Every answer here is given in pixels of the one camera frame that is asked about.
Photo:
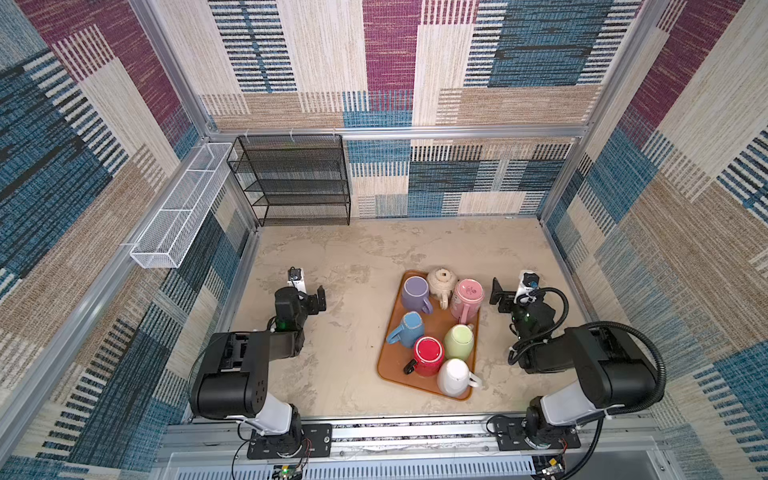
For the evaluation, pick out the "black wire shelf rack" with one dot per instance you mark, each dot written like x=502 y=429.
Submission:
x=293 y=180

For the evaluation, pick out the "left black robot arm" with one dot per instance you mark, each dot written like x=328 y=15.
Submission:
x=232 y=380

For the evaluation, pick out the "pink ghost pattern mug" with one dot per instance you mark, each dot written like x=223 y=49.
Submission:
x=466 y=300

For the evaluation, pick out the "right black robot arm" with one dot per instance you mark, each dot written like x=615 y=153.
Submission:
x=619 y=370

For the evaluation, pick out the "white mug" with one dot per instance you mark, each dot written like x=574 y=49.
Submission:
x=455 y=378

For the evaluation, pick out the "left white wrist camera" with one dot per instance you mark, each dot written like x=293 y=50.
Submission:
x=296 y=279

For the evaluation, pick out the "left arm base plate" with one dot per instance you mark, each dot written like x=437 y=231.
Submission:
x=312 y=440

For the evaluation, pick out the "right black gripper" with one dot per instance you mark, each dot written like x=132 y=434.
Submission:
x=507 y=298

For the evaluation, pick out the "white wire mesh basket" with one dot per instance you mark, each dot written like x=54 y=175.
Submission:
x=165 y=242

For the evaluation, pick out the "cream marbled mug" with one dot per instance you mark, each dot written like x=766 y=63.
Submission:
x=442 y=282

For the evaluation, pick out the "light green mug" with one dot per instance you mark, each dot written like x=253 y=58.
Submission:
x=459 y=342

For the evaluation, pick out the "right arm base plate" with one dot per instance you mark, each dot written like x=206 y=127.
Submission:
x=513 y=433

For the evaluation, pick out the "red mug black handle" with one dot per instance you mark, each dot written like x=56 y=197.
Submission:
x=428 y=357

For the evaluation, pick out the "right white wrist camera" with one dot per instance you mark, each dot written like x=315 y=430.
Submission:
x=529 y=283

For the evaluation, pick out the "purple mug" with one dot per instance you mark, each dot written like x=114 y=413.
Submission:
x=415 y=295

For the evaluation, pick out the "blue mug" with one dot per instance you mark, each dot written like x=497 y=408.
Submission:
x=410 y=329

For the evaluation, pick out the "orange plastic tray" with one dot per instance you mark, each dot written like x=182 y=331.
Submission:
x=394 y=357

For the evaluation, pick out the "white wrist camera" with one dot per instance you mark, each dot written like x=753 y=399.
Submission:
x=296 y=279
x=529 y=283

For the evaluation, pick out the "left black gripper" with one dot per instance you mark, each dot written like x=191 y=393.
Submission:
x=311 y=306

